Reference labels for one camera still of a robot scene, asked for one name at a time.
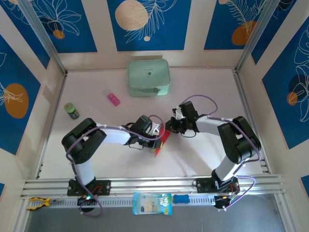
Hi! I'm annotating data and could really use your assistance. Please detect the small green bottle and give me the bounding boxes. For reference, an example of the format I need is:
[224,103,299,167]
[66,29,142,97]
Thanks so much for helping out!
[64,102,80,120]

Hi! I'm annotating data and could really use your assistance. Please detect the red square paper sheet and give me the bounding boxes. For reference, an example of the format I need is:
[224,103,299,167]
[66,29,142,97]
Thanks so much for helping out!
[154,130,171,158]

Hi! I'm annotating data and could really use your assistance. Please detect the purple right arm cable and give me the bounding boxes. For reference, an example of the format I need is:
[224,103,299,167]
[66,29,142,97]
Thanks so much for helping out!
[181,94,263,211]

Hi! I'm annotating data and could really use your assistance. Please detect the mint green zip case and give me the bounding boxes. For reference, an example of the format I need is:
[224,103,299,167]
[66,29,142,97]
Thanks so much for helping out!
[127,59,171,98]

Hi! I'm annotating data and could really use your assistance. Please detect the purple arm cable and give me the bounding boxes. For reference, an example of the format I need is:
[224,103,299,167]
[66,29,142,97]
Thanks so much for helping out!
[181,94,263,211]
[65,115,168,218]

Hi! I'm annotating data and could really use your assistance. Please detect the black right electronics board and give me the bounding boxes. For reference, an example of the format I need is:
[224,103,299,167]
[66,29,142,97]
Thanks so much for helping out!
[213,194,234,210]

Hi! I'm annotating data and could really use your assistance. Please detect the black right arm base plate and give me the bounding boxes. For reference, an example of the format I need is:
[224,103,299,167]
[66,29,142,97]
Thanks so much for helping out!
[193,177,241,194]

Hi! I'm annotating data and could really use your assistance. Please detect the blue wet wipes pack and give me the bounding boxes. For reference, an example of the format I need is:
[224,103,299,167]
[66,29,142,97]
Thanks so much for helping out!
[132,192,173,216]

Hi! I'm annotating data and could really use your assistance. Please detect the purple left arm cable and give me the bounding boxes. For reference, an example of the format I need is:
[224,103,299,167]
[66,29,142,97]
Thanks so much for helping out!
[65,115,168,218]

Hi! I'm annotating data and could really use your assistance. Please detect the white slotted cable duct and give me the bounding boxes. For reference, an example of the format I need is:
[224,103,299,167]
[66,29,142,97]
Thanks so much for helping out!
[26,193,217,210]

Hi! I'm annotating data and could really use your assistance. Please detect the aluminium side rail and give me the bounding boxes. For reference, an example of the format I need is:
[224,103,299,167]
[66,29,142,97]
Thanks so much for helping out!
[35,72,68,180]
[233,71,271,174]

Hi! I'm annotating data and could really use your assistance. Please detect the aluminium front rail frame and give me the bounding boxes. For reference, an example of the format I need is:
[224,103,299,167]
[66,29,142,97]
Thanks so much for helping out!
[20,174,287,201]

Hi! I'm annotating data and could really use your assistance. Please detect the black electronics board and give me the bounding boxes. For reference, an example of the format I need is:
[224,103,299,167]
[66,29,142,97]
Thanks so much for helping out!
[213,194,234,210]
[77,194,98,206]

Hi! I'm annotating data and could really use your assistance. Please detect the black left electronics board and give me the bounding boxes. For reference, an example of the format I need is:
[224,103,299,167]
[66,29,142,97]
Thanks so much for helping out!
[77,194,98,206]

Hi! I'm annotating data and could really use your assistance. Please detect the blue bone-shaped eraser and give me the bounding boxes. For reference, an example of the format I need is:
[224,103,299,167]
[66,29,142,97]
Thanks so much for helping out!
[173,194,189,204]

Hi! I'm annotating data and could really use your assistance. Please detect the yellow-handled pliers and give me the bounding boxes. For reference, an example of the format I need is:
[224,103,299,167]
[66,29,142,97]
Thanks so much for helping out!
[26,197,65,211]

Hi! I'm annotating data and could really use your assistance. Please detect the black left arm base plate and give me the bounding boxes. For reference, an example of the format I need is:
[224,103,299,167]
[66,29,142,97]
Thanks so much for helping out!
[67,179,112,197]

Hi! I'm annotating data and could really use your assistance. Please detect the aluminium corner post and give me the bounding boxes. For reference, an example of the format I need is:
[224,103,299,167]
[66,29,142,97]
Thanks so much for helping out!
[233,0,283,74]
[17,0,69,76]

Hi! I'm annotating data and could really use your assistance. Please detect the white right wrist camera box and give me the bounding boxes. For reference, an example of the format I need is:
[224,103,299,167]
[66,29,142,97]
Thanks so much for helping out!
[172,107,184,120]

